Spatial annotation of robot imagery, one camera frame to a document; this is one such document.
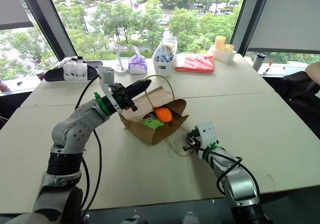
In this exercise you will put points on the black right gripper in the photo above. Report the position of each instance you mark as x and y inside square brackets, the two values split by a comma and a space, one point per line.
[193, 139]

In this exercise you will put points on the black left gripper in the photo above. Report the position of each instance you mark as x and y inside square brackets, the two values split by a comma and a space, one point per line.
[122, 97]

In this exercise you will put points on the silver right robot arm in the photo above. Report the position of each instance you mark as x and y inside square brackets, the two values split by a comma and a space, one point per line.
[237, 181]

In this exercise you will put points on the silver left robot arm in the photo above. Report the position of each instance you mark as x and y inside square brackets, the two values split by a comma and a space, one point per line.
[72, 131]

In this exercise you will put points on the orange plush toy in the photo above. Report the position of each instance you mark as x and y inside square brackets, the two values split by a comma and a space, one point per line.
[163, 114]

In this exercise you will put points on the green plush toy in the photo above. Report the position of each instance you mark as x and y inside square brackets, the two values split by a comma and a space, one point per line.
[152, 123]

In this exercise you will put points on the red plastic bag pack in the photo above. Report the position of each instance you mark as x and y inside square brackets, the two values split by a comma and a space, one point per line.
[196, 63]

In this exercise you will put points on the purple white tissue pack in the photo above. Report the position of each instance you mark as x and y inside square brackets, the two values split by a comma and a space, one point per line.
[137, 64]

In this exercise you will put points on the white stand with stick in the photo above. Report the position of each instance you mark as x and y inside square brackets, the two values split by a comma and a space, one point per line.
[121, 66]

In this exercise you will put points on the white storage bin blue items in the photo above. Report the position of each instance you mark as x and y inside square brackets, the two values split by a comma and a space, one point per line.
[163, 64]

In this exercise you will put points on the grey rounded shape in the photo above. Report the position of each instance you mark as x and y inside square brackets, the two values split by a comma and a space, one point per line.
[132, 220]
[190, 218]

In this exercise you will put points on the white cup holder box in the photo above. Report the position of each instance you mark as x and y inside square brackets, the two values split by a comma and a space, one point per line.
[222, 55]

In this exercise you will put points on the tall yellow plastic cup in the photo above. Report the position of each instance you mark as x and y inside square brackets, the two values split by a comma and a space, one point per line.
[220, 42]

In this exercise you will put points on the short yellow plastic cup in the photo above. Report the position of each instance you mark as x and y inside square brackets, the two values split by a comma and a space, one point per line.
[229, 49]

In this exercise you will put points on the white paper cup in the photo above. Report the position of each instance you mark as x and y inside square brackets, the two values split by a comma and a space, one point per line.
[40, 75]

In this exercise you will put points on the silver tumbler black lid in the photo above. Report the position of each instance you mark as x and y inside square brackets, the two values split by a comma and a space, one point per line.
[259, 62]

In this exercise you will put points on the small red tipped object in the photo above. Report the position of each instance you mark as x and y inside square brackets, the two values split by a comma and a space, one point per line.
[268, 67]

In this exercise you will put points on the seated person dark clothes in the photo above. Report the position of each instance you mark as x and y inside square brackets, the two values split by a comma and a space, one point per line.
[302, 96]

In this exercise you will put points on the grey roller blind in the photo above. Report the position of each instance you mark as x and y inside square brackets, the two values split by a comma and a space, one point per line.
[12, 6]
[287, 16]

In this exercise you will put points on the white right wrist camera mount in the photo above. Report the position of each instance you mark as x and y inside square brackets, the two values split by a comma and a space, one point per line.
[206, 132]

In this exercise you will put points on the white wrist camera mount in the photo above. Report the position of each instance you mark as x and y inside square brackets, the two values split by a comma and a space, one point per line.
[206, 132]
[107, 77]

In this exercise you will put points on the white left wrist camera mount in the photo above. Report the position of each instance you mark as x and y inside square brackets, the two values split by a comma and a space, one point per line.
[107, 77]

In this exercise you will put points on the dark window frame post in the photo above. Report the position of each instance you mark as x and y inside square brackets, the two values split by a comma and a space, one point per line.
[246, 19]
[47, 21]

